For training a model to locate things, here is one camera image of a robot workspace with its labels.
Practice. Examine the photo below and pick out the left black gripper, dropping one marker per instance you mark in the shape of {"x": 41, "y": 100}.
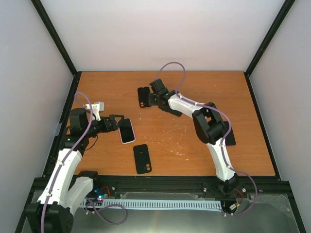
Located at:
{"x": 113, "y": 126}

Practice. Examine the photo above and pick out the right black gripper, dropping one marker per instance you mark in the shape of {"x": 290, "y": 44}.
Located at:
{"x": 150, "y": 101}

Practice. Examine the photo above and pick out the black phone case top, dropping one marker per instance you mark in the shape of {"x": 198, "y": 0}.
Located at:
{"x": 143, "y": 97}

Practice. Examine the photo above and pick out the black phone case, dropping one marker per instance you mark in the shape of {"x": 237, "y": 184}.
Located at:
{"x": 142, "y": 159}
{"x": 175, "y": 112}
{"x": 143, "y": 97}

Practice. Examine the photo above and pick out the black smartphone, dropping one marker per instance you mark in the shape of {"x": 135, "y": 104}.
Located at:
{"x": 127, "y": 131}
{"x": 230, "y": 139}

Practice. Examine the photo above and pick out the white phone case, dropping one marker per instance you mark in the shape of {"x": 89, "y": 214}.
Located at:
{"x": 126, "y": 131}

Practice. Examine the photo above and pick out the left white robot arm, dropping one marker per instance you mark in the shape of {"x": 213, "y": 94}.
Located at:
{"x": 54, "y": 210}

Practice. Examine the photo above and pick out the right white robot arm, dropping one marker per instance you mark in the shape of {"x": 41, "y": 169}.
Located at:
{"x": 209, "y": 127}

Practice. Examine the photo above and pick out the black phone case middle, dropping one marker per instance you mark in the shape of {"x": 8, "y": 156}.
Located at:
{"x": 175, "y": 112}

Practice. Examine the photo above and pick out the black phone case front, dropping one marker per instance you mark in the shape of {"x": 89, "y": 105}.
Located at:
{"x": 142, "y": 159}

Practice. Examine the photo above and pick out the small green circuit board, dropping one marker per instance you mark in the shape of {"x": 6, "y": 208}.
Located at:
{"x": 103, "y": 196}

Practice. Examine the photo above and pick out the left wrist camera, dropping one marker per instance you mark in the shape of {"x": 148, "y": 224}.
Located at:
{"x": 95, "y": 109}

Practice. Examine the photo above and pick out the light blue cable duct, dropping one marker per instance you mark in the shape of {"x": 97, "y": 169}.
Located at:
{"x": 209, "y": 205}

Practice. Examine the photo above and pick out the left black frame post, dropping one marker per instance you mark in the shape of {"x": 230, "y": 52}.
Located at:
{"x": 39, "y": 7}

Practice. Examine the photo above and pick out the black frame post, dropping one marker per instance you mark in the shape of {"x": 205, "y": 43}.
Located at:
{"x": 281, "y": 15}
{"x": 39, "y": 7}

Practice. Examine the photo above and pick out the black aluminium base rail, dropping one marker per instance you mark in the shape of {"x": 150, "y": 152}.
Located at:
{"x": 203, "y": 186}

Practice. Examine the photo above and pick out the right black frame post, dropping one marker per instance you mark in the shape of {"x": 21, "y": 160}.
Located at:
{"x": 281, "y": 15}

